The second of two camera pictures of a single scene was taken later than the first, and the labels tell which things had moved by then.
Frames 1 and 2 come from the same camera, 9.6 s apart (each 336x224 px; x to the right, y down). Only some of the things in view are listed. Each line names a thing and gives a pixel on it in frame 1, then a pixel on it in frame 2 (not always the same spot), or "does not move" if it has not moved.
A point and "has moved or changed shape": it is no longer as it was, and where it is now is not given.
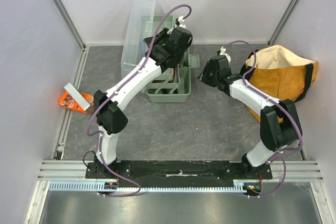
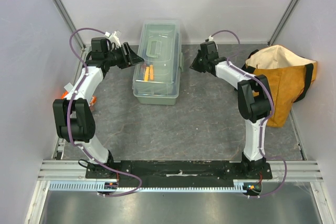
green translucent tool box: [174, 84] has moved or changed shape
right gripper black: [208, 71] to [202, 62]
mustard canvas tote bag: [280, 73] does not move
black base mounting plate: [179, 172] does not move
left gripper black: [163, 35] to [132, 59]
